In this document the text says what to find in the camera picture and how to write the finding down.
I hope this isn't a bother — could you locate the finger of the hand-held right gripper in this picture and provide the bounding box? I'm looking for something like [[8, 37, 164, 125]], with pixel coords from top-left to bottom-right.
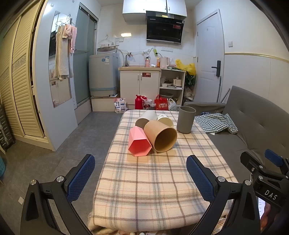
[[265, 149, 289, 177], [240, 151, 266, 179]]

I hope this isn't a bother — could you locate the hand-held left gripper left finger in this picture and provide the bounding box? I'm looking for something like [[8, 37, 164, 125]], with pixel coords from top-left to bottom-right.
[[20, 154, 96, 235]]

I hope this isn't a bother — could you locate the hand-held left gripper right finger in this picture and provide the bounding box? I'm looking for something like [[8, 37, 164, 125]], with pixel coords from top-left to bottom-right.
[[181, 155, 262, 235]]

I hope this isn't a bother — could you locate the grey cup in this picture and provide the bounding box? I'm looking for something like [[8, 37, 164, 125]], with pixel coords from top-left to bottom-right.
[[176, 106, 196, 134]]

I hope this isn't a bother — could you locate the large brown paper cup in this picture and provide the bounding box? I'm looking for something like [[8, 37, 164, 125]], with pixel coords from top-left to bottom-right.
[[144, 120, 178, 153]]

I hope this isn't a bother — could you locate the small beige cup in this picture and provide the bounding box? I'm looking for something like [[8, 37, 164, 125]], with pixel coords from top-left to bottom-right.
[[157, 114, 174, 129]]

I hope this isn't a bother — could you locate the pink hexagonal cup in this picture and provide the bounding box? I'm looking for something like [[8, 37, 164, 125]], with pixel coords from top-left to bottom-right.
[[128, 126, 153, 157]]

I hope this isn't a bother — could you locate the white cup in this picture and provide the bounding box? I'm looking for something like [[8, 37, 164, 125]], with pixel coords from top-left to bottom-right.
[[135, 110, 158, 128]]

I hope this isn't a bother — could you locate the plaid tablecloth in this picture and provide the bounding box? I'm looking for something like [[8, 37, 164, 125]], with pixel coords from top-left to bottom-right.
[[87, 110, 240, 235]]

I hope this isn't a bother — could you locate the grey sofa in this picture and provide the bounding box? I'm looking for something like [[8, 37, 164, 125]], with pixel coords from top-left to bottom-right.
[[183, 85, 289, 204]]

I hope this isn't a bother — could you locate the green checked cloth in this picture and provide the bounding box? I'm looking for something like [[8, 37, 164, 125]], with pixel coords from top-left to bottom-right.
[[195, 113, 238, 135]]

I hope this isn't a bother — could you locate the white washing machine plinth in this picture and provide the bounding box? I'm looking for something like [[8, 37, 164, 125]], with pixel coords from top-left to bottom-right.
[[91, 91, 118, 112]]

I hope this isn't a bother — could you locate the white plastic bag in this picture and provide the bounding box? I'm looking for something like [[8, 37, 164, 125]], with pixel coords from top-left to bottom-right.
[[167, 98, 178, 112]]

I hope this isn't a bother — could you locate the tissue pack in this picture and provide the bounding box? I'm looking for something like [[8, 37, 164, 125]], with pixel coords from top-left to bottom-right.
[[114, 98, 126, 113]]

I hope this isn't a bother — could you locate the red gift bag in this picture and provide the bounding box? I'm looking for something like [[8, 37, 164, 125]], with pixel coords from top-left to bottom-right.
[[154, 95, 169, 111]]

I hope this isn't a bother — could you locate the black plastic crate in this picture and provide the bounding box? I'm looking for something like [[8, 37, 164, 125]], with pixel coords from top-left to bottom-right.
[[0, 106, 16, 152]]

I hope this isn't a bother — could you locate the cartoon print bag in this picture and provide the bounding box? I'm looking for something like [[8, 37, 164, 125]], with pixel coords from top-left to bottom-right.
[[142, 98, 156, 110]]

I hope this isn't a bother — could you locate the white open shelf unit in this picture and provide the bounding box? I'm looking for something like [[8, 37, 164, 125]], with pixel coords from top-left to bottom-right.
[[159, 68, 187, 106]]

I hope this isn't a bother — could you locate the potted plant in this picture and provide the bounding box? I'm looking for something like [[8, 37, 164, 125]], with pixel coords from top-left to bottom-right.
[[184, 74, 196, 101]]

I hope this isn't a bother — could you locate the white sink cabinet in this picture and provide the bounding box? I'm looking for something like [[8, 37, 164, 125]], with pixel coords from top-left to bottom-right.
[[118, 67, 161, 111]]

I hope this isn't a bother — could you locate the louvred wardrobe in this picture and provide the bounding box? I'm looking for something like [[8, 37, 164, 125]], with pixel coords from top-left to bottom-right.
[[0, 0, 56, 152]]

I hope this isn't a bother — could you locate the grey washing machine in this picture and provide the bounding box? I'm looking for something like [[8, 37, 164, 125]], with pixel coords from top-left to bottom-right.
[[89, 53, 118, 97]]

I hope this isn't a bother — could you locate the frosted glass shower door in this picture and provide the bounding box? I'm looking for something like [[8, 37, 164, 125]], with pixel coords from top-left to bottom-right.
[[73, 3, 98, 106]]

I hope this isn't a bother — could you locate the yellow plastic bag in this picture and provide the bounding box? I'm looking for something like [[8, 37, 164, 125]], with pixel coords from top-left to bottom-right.
[[176, 59, 196, 76]]

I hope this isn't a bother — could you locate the white door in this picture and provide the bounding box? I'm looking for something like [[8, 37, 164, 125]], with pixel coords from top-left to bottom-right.
[[196, 9, 225, 103]]

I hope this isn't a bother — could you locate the beige towel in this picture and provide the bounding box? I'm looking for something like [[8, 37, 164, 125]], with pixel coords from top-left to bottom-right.
[[55, 25, 69, 80]]

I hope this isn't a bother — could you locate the white basin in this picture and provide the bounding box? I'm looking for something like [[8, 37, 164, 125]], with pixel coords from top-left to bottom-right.
[[97, 44, 118, 53]]

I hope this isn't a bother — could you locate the pink towel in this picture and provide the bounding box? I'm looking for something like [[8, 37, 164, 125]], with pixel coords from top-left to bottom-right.
[[62, 24, 77, 54]]

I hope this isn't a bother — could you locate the black range hood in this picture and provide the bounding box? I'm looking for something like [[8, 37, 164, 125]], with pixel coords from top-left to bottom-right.
[[146, 10, 185, 44]]

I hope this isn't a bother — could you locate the mop handle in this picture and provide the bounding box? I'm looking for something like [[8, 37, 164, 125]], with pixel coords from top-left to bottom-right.
[[217, 76, 223, 103]]

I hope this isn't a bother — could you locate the wall mirror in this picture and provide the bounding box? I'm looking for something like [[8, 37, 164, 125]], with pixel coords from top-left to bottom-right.
[[48, 10, 72, 108]]

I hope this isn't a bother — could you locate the black door lock handle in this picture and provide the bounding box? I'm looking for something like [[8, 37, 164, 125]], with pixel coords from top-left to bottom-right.
[[211, 60, 221, 77]]

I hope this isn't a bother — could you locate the wire clothes hanger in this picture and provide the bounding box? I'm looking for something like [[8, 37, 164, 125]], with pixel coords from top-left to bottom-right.
[[99, 35, 114, 46]]

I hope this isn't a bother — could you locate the white wall cabinet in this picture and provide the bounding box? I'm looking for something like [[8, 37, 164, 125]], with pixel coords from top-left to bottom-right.
[[122, 0, 187, 23]]

